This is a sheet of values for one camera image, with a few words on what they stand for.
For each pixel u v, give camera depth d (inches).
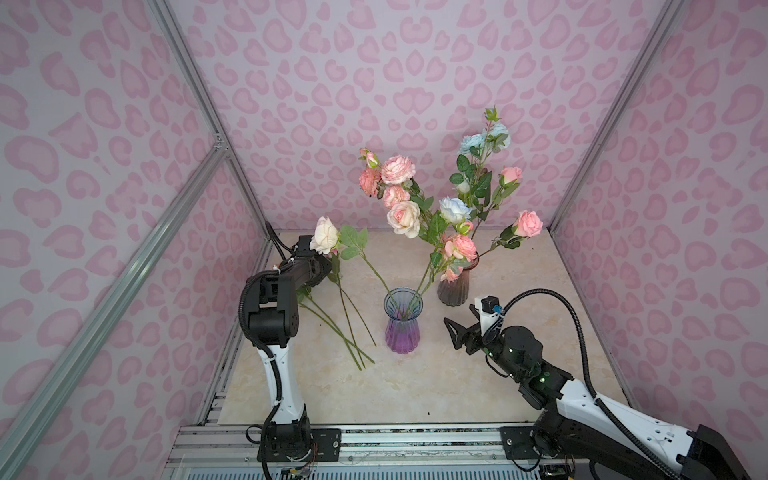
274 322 22.4
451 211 25.6
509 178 30.4
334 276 41.9
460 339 26.7
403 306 30.9
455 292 36.5
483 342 25.6
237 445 29.7
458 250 24.2
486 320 26.1
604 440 19.9
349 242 26.4
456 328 27.3
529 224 24.3
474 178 31.5
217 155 34.7
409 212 25.2
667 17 27.4
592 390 20.9
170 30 27.8
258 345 22.4
